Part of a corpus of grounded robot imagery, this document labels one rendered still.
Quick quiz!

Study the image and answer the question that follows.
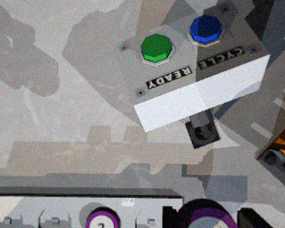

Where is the grey rectangular block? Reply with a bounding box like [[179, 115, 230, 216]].
[[0, 193, 182, 228]]

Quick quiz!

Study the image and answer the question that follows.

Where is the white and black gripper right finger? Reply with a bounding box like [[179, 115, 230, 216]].
[[237, 208, 273, 228]]

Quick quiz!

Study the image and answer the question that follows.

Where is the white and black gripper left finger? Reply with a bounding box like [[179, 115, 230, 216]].
[[162, 206, 181, 228]]

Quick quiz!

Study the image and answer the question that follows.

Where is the grey button housing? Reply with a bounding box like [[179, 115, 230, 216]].
[[112, 0, 270, 149]]

